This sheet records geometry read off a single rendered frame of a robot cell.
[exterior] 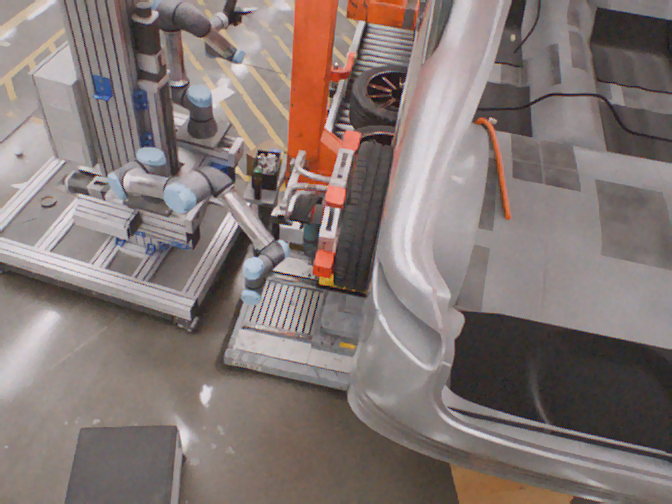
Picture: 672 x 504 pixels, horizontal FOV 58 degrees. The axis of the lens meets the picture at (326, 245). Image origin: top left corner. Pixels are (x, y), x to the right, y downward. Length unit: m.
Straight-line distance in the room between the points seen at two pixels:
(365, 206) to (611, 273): 1.02
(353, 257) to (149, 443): 1.12
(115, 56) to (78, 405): 1.63
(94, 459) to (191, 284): 1.02
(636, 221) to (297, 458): 1.83
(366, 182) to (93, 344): 1.71
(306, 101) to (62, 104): 1.07
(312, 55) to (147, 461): 1.83
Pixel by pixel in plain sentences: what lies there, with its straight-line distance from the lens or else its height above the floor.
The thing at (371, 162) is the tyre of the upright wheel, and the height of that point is 1.18.
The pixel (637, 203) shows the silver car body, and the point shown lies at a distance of 2.98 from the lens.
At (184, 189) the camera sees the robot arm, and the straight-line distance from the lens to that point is 2.29.
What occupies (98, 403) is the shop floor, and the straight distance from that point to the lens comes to 3.22.
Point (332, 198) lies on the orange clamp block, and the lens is 2.38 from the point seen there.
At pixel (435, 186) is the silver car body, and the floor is 1.69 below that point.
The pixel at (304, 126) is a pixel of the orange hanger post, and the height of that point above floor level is 0.95.
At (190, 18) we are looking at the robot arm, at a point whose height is 1.43.
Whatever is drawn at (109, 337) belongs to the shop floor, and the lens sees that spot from 3.40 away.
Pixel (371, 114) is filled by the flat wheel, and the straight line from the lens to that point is 3.95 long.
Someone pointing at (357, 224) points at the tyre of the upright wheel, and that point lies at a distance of 2.41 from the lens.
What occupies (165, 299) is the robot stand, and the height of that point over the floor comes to 0.22.
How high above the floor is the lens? 2.78
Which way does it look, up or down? 48 degrees down
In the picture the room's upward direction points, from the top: 8 degrees clockwise
